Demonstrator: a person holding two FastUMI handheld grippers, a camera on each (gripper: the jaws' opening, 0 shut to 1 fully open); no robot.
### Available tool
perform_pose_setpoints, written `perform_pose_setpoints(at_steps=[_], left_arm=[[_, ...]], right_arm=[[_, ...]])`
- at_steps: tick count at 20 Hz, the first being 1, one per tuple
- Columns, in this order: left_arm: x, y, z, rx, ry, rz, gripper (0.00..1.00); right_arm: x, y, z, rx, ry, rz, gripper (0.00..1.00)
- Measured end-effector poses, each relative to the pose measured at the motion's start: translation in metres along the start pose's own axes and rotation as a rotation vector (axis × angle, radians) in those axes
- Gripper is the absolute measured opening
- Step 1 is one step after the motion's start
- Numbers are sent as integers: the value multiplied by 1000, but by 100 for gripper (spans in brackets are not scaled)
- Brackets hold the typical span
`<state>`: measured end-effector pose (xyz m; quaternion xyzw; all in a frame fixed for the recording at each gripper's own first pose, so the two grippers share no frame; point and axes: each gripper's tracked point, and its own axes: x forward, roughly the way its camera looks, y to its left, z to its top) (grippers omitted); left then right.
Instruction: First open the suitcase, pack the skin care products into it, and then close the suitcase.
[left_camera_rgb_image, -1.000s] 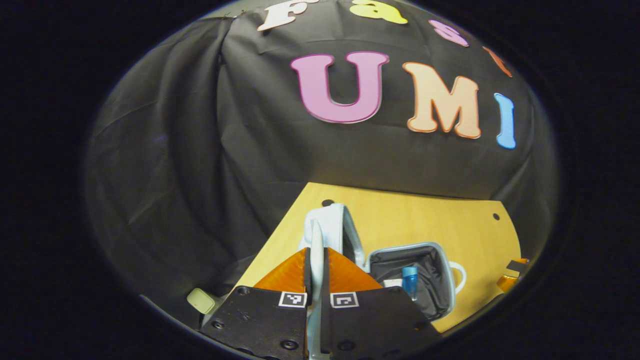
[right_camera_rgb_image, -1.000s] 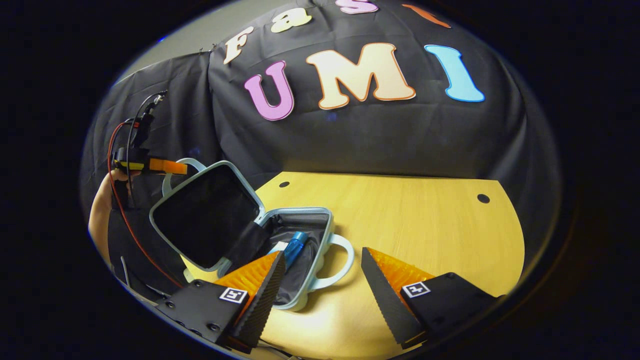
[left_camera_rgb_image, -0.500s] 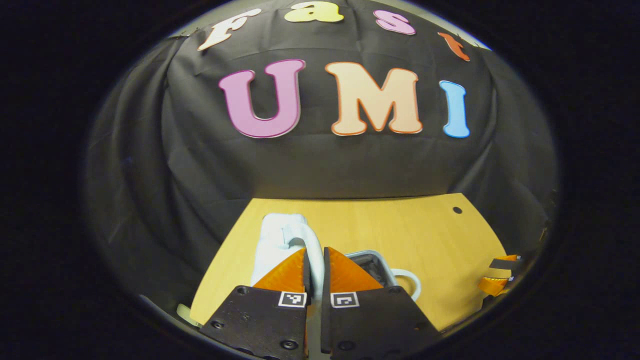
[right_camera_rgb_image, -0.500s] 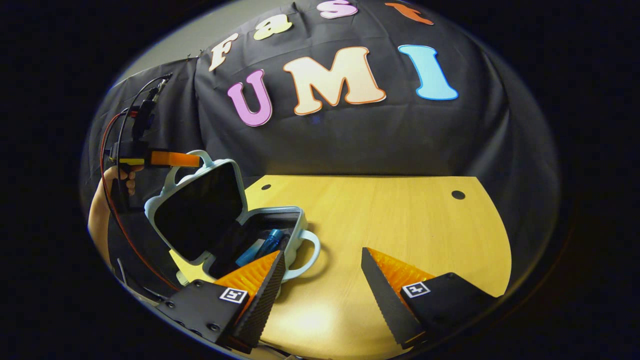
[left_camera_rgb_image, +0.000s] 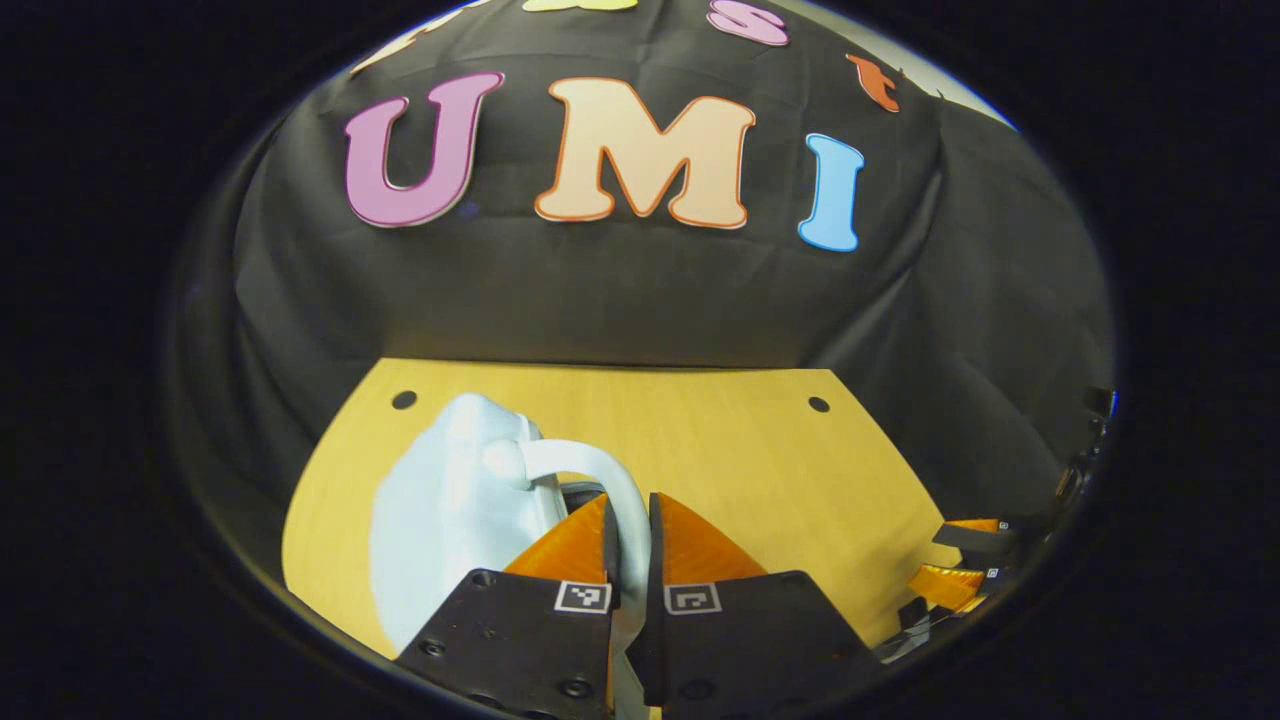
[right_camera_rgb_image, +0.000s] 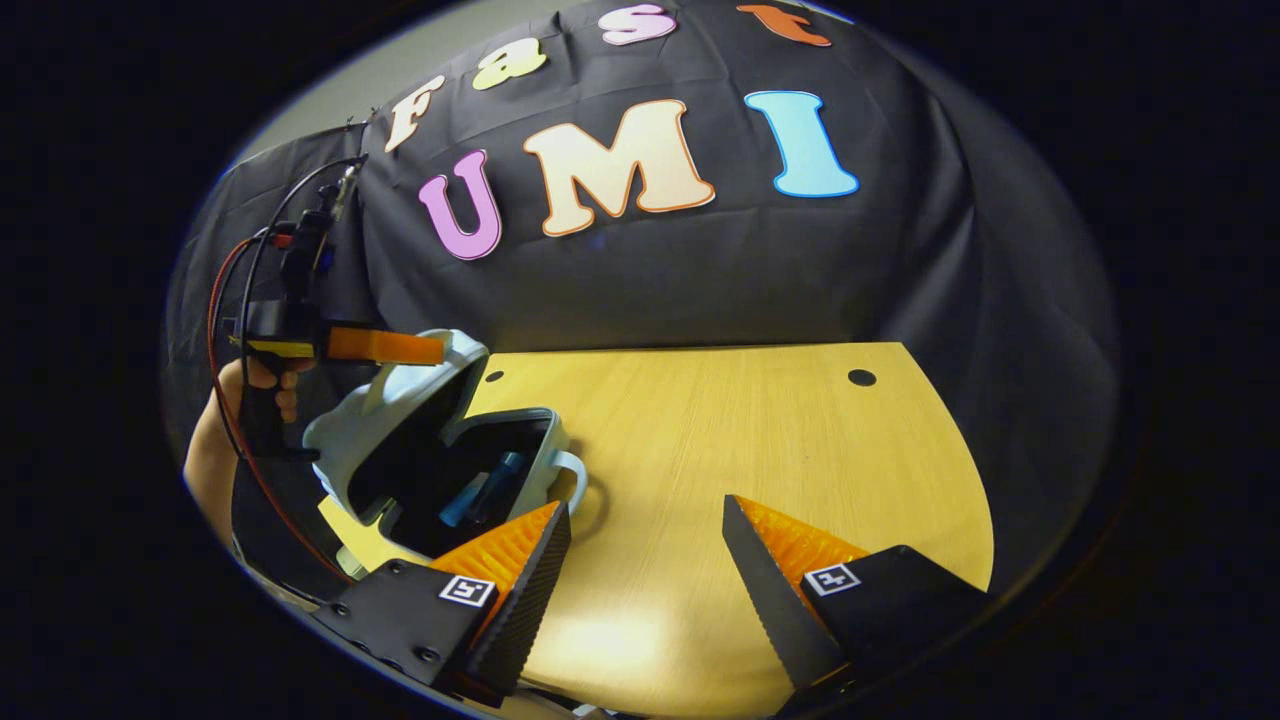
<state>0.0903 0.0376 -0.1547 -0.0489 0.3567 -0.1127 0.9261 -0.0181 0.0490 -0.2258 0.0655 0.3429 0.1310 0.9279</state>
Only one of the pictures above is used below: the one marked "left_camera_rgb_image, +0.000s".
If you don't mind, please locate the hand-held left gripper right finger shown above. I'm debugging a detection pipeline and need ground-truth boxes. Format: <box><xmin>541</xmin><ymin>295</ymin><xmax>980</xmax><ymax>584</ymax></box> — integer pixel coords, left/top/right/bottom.
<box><xmin>640</xmin><ymin>491</ymin><xmax>883</xmax><ymax>719</ymax></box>

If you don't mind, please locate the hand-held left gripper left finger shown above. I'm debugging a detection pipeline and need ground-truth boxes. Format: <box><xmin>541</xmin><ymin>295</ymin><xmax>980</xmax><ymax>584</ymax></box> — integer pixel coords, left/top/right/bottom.
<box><xmin>393</xmin><ymin>493</ymin><xmax>623</xmax><ymax>720</ymax></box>

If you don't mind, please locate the black backdrop cloth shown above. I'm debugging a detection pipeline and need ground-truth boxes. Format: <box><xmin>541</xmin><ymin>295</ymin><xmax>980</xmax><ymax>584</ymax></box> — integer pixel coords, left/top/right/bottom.
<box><xmin>165</xmin><ymin>0</ymin><xmax>1116</xmax><ymax>561</ymax></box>

